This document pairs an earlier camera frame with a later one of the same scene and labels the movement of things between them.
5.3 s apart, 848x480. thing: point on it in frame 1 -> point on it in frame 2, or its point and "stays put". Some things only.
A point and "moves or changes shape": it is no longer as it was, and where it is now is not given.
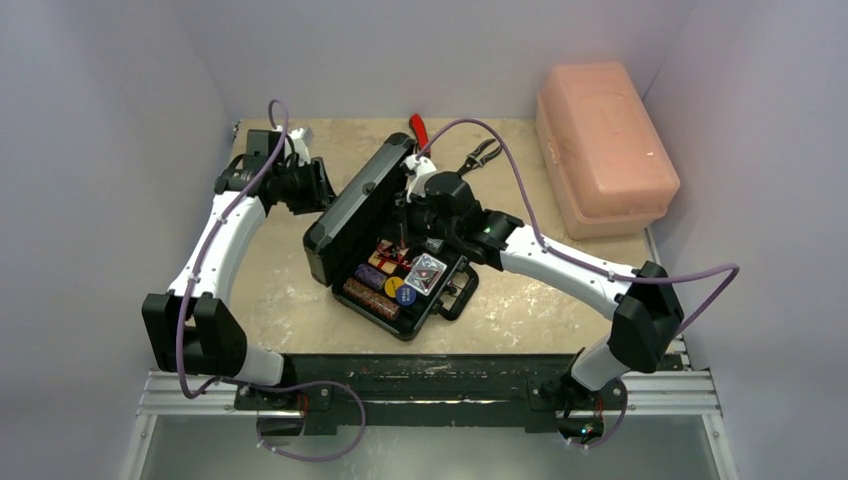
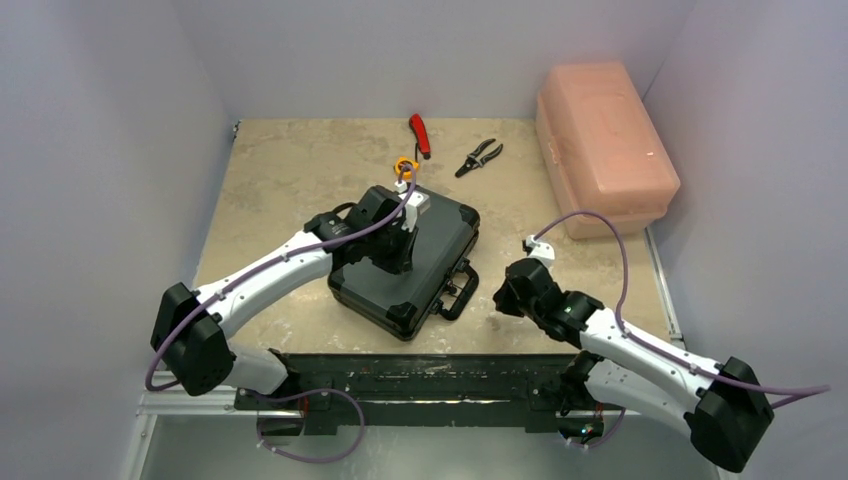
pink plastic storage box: (610, 173) stays put
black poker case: (358, 246) moves or changes shape
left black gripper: (320, 196) -> (402, 262)
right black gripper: (409, 221) -> (510, 296)
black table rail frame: (321, 391) stays put
